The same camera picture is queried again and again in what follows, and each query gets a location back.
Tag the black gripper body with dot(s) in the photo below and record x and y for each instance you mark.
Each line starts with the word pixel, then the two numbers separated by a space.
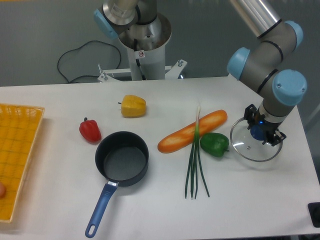
pixel 262 129

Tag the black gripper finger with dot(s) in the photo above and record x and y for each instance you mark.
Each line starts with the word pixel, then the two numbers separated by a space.
pixel 274 138
pixel 249 115

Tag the glass lid with blue knob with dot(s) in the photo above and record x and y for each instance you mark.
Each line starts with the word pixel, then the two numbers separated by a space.
pixel 249 142

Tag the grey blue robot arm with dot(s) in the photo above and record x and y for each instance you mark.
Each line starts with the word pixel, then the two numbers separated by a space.
pixel 257 69

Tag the green bell pepper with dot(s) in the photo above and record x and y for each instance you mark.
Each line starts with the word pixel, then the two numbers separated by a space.
pixel 215 144

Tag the green onion stalk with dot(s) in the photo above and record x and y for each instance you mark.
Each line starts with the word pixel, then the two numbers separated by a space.
pixel 194 167

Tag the orange baguette bread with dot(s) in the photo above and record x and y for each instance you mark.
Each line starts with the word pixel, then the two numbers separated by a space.
pixel 183 137

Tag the black device at table edge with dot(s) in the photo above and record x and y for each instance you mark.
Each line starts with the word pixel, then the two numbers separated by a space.
pixel 314 212

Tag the yellow bell pepper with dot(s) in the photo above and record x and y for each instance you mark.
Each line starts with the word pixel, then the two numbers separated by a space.
pixel 133 106

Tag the red bell pepper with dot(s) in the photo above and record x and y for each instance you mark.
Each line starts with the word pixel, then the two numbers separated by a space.
pixel 90 131

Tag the yellow woven basket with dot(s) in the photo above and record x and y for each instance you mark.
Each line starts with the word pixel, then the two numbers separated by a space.
pixel 19 125

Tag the white base frame with bolts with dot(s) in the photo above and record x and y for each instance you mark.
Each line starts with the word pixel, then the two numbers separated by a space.
pixel 112 73

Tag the dark pot with blue handle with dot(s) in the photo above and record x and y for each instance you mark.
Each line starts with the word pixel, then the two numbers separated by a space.
pixel 122 158

